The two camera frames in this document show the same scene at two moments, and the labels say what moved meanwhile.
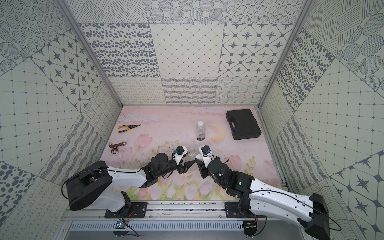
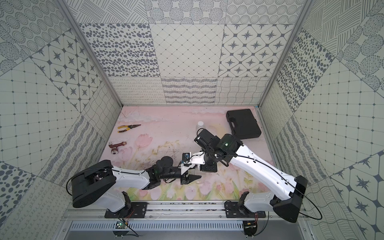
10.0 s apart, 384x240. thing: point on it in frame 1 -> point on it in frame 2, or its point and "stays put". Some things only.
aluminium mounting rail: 159,209 stays put
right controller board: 250,228 stays put
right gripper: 202,168 -> 206,168
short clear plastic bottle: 200,130 stays put
